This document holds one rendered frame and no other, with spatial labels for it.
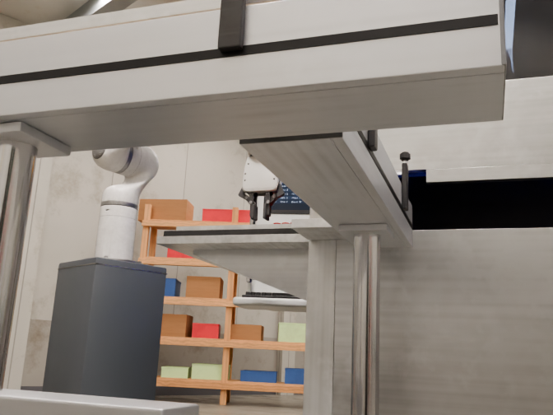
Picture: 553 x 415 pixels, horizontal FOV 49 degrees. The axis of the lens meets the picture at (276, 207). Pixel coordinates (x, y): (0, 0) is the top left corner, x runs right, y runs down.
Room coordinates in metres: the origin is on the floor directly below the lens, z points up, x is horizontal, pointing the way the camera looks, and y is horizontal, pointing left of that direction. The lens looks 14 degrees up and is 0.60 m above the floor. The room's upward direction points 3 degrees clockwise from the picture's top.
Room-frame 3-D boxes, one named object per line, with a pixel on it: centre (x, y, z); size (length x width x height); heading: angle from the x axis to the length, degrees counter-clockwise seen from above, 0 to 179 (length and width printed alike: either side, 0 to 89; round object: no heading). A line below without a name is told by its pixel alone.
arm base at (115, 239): (1.96, 0.52, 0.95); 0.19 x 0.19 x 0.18
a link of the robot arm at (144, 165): (1.98, 0.49, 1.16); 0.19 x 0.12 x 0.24; 141
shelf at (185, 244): (1.76, -0.05, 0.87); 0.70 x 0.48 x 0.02; 161
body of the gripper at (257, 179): (1.58, 0.04, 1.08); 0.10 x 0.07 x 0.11; 70
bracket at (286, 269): (1.53, 0.05, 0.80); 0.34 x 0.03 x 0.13; 71
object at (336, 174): (0.99, -0.12, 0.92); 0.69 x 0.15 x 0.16; 161
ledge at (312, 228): (1.28, -0.12, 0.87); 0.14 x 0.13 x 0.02; 71
